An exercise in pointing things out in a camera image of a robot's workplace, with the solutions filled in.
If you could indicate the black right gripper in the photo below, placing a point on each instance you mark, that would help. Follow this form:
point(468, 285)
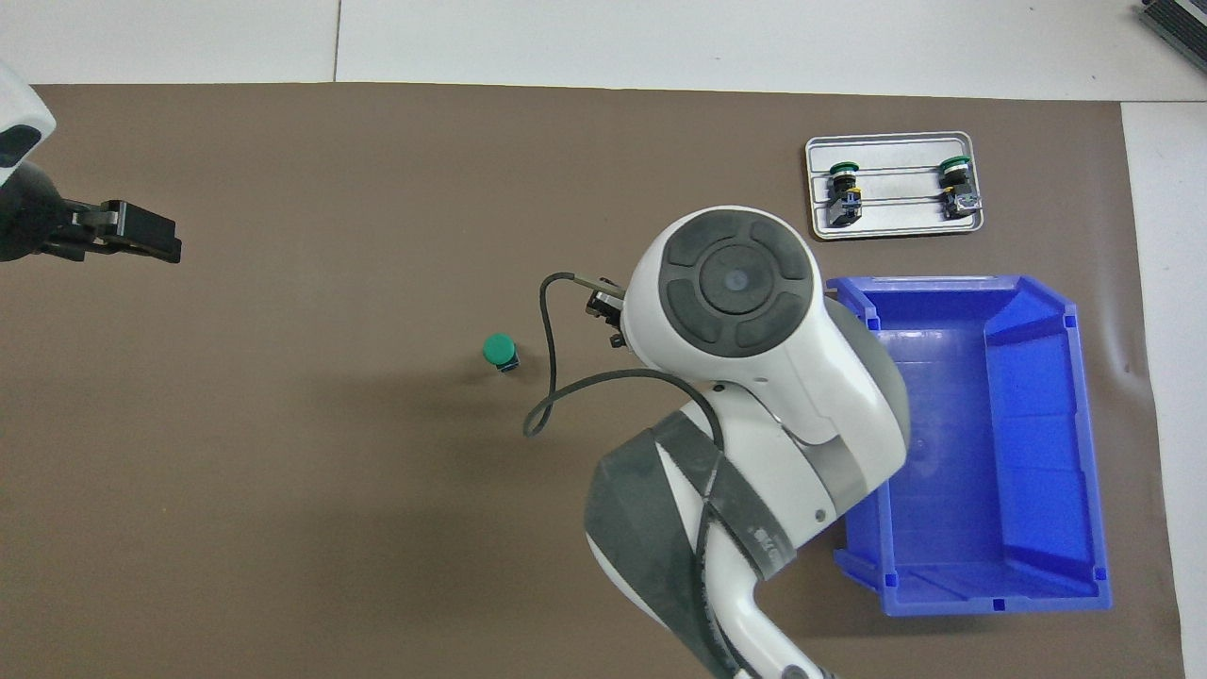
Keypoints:
point(608, 306)

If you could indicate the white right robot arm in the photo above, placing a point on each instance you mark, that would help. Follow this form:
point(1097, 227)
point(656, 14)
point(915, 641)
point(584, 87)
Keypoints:
point(754, 396)

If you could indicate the brown table mat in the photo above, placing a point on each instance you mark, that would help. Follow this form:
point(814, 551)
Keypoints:
point(330, 471)

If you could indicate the blue plastic storage bin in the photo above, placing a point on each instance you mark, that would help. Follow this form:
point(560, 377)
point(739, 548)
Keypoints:
point(1028, 453)

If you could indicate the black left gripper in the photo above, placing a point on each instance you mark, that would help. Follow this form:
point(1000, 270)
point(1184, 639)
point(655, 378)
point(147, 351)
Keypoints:
point(38, 222)

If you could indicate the grey metal tray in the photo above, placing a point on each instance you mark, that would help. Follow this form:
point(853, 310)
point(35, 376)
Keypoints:
point(896, 151)

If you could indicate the grey ribbed device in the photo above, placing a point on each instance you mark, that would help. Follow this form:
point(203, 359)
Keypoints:
point(1179, 24)

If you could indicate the green push button switch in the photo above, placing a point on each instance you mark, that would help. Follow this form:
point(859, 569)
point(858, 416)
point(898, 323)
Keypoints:
point(497, 349)
point(844, 198)
point(958, 189)

